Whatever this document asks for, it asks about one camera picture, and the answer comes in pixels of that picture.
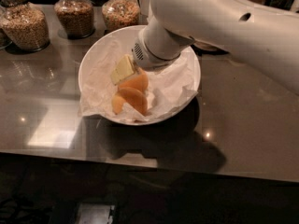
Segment middle glass grain jar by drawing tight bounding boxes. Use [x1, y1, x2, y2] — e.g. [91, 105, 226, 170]
[54, 0, 94, 38]

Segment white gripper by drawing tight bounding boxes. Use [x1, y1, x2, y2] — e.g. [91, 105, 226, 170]
[110, 26, 182, 85]

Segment white crumpled paper liner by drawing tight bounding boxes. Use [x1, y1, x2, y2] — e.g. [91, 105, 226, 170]
[79, 34, 199, 122]

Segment glass grain jar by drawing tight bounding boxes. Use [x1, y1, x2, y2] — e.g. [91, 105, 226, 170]
[54, 0, 94, 38]
[0, 0, 50, 51]

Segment left glass grain jar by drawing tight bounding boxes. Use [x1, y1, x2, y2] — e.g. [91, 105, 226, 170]
[0, 0, 50, 51]

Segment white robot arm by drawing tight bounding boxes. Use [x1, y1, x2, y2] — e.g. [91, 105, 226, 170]
[131, 0, 299, 94]

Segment right glass cereal jar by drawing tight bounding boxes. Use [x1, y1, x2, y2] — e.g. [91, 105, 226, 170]
[102, 0, 140, 32]

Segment tall stack paper bowls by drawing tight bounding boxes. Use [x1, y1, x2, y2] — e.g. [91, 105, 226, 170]
[194, 42, 225, 53]

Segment large white bowl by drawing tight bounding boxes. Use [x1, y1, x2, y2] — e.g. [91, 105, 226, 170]
[78, 24, 202, 126]

